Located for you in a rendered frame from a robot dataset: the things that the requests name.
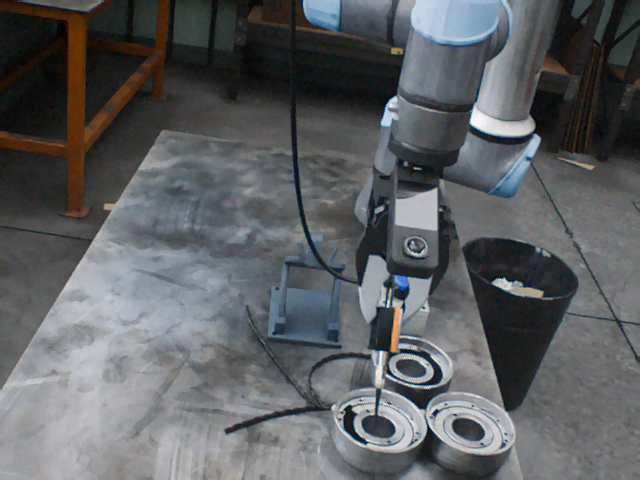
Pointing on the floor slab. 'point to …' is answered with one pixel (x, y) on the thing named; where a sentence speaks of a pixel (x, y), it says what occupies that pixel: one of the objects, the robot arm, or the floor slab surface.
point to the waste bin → (518, 307)
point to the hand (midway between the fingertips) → (387, 319)
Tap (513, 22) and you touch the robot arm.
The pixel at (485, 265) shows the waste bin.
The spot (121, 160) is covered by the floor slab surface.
